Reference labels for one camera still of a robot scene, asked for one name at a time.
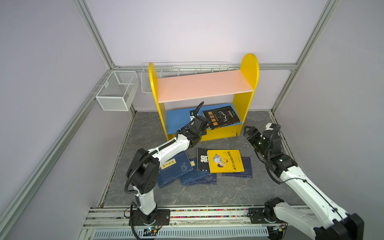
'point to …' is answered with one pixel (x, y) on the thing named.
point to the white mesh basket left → (117, 91)
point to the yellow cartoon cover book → (225, 161)
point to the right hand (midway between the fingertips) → (248, 131)
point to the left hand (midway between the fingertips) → (201, 127)
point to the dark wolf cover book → (202, 162)
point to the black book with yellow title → (221, 117)
